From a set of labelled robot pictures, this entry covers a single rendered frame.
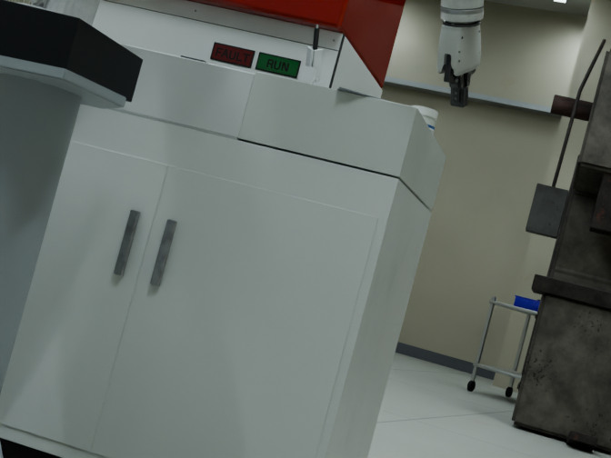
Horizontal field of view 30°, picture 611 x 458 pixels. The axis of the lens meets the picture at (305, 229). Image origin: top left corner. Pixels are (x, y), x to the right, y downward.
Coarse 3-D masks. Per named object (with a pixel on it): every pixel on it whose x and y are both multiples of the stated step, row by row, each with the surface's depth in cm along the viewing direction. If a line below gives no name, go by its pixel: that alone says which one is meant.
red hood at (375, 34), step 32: (192, 0) 309; (224, 0) 302; (256, 0) 300; (288, 0) 298; (320, 0) 296; (352, 0) 300; (384, 0) 337; (352, 32) 309; (384, 32) 348; (384, 64) 360
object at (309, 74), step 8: (312, 48) 265; (312, 56) 265; (320, 56) 265; (312, 64) 266; (320, 64) 266; (304, 72) 264; (312, 72) 264; (320, 72) 267; (304, 80) 264; (312, 80) 264
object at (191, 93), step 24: (144, 72) 243; (168, 72) 242; (192, 72) 241; (216, 72) 240; (240, 72) 239; (144, 96) 243; (168, 96) 241; (192, 96) 240; (216, 96) 239; (240, 96) 238; (168, 120) 241; (192, 120) 240; (216, 120) 239; (240, 120) 238
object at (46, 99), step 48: (0, 96) 212; (48, 96) 211; (96, 96) 210; (0, 144) 210; (48, 144) 212; (0, 192) 210; (48, 192) 215; (0, 240) 210; (0, 288) 210; (0, 336) 212; (0, 384) 215
